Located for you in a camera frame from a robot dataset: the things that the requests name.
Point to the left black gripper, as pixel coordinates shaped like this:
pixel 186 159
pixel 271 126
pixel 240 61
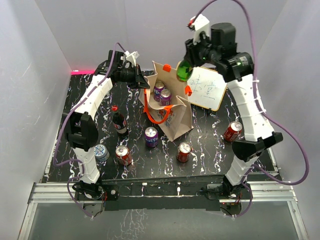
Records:
pixel 139 81

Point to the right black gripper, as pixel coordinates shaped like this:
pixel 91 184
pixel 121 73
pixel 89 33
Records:
pixel 191 53

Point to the green glass bottle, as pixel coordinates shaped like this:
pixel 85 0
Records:
pixel 184 71

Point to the purple can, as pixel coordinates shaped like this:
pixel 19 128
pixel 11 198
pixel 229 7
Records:
pixel 158 87
pixel 165 97
pixel 151 137

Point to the beige canvas tote bag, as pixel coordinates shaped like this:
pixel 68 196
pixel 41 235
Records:
pixel 175 119

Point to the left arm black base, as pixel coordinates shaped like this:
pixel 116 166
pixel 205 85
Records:
pixel 95 191

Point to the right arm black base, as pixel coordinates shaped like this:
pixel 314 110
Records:
pixel 224 190

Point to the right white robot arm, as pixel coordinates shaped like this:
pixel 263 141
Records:
pixel 237 69

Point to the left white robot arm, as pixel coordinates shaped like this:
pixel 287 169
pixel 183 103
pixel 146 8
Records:
pixel 80 130

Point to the cola glass bottle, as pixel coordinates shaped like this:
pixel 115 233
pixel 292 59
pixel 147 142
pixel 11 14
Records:
pixel 119 122

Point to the pink tape strip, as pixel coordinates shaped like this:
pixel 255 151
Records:
pixel 82 72

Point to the red can front left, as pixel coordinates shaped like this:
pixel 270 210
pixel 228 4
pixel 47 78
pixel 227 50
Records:
pixel 123 155

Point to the red can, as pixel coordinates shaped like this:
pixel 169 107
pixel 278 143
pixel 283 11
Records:
pixel 233 131
pixel 184 151
pixel 123 155

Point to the blue white tin can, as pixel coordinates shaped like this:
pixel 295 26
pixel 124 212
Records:
pixel 101 153

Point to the red can right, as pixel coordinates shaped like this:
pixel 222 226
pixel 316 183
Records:
pixel 233 131

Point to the red can front centre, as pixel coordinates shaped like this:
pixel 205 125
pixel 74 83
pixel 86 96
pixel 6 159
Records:
pixel 184 151

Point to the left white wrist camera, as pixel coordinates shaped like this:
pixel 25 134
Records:
pixel 130 57

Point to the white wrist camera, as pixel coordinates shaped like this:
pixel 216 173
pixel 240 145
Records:
pixel 199 25
pixel 130 57

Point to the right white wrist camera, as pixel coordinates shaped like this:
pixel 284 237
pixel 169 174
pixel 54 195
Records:
pixel 199 25

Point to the small whiteboard wooden frame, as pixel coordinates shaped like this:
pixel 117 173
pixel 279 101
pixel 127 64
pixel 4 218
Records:
pixel 205 88

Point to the aluminium frame rail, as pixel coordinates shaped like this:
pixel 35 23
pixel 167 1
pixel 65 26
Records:
pixel 163 209

